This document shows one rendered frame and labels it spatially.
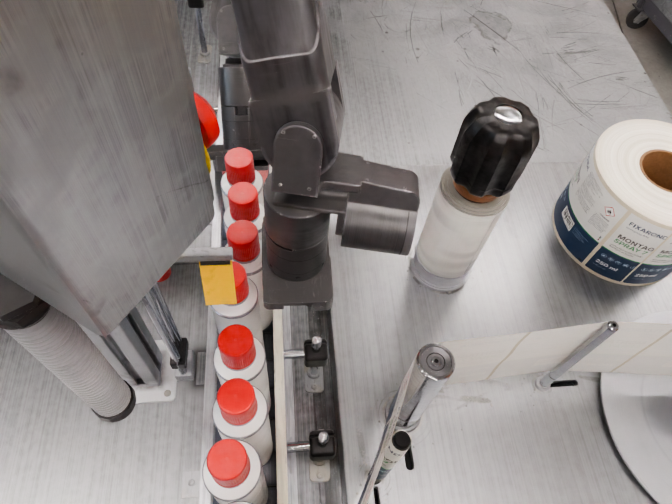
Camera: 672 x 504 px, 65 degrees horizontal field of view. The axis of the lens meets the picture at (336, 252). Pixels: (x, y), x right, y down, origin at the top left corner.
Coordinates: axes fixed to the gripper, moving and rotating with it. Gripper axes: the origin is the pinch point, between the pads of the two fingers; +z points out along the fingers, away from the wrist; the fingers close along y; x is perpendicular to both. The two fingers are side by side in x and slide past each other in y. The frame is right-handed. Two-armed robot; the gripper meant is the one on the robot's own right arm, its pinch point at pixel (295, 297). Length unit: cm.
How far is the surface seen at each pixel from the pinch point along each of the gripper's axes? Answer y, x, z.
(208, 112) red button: -4.8, 5.3, -32.4
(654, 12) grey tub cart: 188, -176, 87
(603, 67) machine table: 63, -69, 19
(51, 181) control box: -14.4, 9.5, -38.3
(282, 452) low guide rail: -14.6, 1.8, 9.6
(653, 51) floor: 180, -182, 102
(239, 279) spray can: -1.4, 5.6, -7.2
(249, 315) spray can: -2.8, 4.9, -1.8
